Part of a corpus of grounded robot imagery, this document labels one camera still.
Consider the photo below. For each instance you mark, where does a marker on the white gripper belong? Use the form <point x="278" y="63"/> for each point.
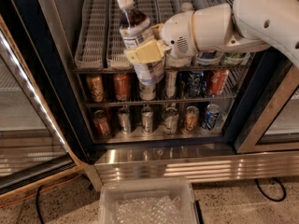
<point x="177" y="34"/>

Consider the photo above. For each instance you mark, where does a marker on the dark drink bottle white cap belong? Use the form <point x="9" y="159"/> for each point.
<point x="135" y="30"/>

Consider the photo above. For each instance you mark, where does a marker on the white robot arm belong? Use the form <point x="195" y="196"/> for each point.
<point x="244" y="26"/>

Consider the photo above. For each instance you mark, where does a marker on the clear water bottle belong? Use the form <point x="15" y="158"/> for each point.
<point x="170" y="61"/>

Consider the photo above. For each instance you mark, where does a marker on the slim white can middle shelf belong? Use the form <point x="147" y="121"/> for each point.
<point x="170" y="83"/>

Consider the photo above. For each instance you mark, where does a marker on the orange can middle shelf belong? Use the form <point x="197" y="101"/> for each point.
<point x="122" y="87"/>

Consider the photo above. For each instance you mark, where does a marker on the dark blue can middle shelf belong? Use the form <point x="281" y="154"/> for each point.
<point x="192" y="84"/>

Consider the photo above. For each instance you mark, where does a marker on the tan can middle shelf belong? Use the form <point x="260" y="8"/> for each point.
<point x="96" y="88"/>

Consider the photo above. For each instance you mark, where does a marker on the red can middle shelf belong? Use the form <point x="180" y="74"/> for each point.
<point x="216" y="80"/>

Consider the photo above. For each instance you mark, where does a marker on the brown can bottom shelf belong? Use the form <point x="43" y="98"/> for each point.
<point x="191" y="118"/>

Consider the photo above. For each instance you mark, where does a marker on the blue can bottom shelf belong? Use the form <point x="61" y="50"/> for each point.
<point x="211" y="115"/>

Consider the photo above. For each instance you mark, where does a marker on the copper can bottom shelf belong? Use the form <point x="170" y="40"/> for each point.
<point x="101" y="123"/>

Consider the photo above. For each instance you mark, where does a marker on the stainless steel fridge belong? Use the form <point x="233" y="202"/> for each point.
<point x="241" y="145"/>

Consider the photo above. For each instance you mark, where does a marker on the open glass fridge door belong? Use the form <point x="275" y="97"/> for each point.
<point x="33" y="150"/>

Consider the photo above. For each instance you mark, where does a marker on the blue silver energy can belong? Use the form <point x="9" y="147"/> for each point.
<point x="209" y="58"/>

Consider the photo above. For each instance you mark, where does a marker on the silver can bottom centre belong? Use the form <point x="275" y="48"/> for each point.
<point x="147" y="120"/>

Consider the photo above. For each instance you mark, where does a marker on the green can front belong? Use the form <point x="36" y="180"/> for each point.
<point x="235" y="58"/>

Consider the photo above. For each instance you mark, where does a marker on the silver patterned can bottom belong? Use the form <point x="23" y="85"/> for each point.
<point x="170" y="117"/>

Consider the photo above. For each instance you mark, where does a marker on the silver can bottom left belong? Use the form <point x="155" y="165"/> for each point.
<point x="124" y="120"/>

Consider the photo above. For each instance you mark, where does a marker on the clear plastic bin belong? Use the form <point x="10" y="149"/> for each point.
<point x="148" y="201"/>

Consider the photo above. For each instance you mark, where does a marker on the top wire shelf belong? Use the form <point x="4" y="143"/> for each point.
<point x="100" y="46"/>

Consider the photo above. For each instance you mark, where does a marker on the wire shelf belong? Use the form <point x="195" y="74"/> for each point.
<point x="100" y="46"/>
<point x="230" y="90"/>

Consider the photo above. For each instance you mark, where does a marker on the middle wire shelf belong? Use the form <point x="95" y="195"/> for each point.
<point x="230" y="90"/>

